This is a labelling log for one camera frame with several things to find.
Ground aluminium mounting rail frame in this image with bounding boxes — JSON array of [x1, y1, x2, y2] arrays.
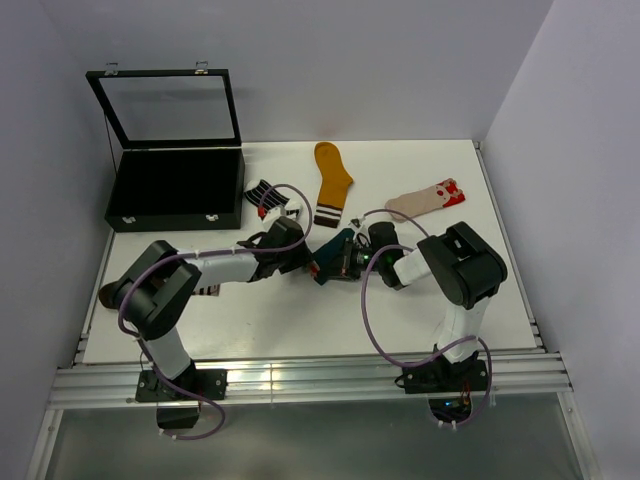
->
[[24, 142, 601, 480]]

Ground brown pink striped sock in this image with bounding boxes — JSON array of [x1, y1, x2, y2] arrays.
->
[[98, 282, 220, 310]]

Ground teal sock with red heel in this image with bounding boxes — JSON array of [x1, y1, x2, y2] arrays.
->
[[311, 228, 354, 285]]

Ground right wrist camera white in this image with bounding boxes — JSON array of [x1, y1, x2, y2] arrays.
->
[[348, 216, 368, 237]]

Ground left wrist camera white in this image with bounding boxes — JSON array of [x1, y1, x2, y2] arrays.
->
[[261, 207, 285, 231]]

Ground mustard yellow striped sock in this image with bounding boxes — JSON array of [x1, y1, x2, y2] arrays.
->
[[313, 142, 354, 228]]

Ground beige red reindeer sock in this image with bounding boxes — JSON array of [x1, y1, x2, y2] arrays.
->
[[384, 178, 466, 222]]

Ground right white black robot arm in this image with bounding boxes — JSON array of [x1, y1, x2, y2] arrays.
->
[[332, 222, 508, 399]]

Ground black glass-lid display box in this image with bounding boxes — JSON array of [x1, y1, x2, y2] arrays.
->
[[85, 62, 245, 233]]

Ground black white striped ankle sock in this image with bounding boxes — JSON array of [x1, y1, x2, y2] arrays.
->
[[243, 179, 301, 220]]

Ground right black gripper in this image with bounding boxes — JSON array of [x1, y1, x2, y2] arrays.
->
[[319, 237, 385, 281]]

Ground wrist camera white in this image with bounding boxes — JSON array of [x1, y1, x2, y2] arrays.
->
[[261, 207, 285, 231], [348, 216, 368, 237]]

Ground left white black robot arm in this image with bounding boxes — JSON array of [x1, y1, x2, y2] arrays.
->
[[99, 217, 312, 401]]

